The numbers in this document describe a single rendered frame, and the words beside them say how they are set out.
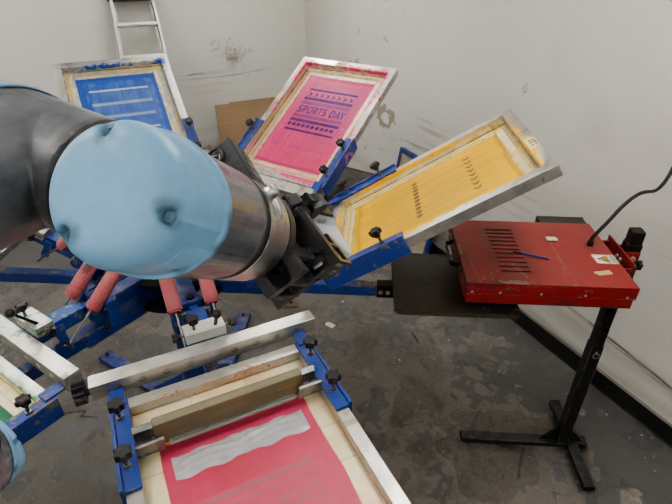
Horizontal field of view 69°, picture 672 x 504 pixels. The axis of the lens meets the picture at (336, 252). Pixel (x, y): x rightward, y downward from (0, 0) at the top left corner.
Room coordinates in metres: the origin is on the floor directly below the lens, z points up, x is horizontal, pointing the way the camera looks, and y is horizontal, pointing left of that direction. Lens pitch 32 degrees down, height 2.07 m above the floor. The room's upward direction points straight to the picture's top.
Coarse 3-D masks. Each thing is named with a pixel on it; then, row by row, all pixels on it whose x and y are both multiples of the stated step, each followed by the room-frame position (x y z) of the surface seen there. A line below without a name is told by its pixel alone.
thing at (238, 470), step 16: (208, 432) 0.87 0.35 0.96; (224, 432) 0.87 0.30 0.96; (176, 448) 0.82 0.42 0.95; (192, 448) 0.82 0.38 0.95; (224, 464) 0.78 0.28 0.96; (240, 464) 0.78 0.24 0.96; (192, 480) 0.73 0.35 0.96; (208, 480) 0.73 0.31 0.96; (224, 480) 0.73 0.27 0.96; (240, 480) 0.73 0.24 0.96; (176, 496) 0.69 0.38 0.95; (192, 496) 0.69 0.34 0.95; (208, 496) 0.69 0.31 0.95
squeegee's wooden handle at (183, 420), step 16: (256, 384) 0.95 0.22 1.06; (272, 384) 0.95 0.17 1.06; (288, 384) 0.97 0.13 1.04; (208, 400) 0.89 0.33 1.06; (224, 400) 0.89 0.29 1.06; (240, 400) 0.91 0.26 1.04; (256, 400) 0.93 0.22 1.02; (272, 400) 0.95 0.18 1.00; (160, 416) 0.84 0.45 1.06; (176, 416) 0.84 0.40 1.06; (192, 416) 0.85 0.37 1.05; (208, 416) 0.87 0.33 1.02; (224, 416) 0.89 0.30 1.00; (160, 432) 0.81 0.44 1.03; (176, 432) 0.83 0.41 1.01
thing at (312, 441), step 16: (304, 400) 0.98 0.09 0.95; (256, 416) 0.93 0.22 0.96; (272, 416) 0.93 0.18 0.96; (304, 432) 0.87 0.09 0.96; (320, 432) 0.87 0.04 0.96; (256, 448) 0.82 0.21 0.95; (272, 448) 0.82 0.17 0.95; (288, 448) 0.82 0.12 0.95; (304, 448) 0.82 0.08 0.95; (320, 448) 0.82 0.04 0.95; (256, 464) 0.78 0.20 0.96; (272, 464) 0.78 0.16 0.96; (320, 464) 0.78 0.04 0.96; (336, 464) 0.78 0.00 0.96; (336, 480) 0.73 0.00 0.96; (336, 496) 0.69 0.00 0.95; (352, 496) 0.69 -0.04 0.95
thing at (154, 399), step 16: (272, 352) 1.15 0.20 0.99; (288, 352) 1.15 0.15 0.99; (224, 368) 1.08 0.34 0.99; (240, 368) 1.08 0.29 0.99; (256, 368) 1.09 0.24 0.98; (272, 368) 1.11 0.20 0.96; (176, 384) 1.01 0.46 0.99; (192, 384) 1.01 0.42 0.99; (208, 384) 1.02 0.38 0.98; (224, 384) 1.04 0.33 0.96; (128, 400) 0.95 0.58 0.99; (144, 400) 0.95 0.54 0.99; (160, 400) 0.96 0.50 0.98; (176, 400) 0.98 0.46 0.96; (336, 416) 0.91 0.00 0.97; (352, 416) 0.90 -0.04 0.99; (352, 432) 0.85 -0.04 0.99; (368, 448) 0.80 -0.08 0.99; (368, 464) 0.75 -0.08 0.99; (384, 464) 0.75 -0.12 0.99; (384, 480) 0.71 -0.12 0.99; (128, 496) 0.67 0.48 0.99; (144, 496) 0.68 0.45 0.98; (384, 496) 0.68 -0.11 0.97; (400, 496) 0.67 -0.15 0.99
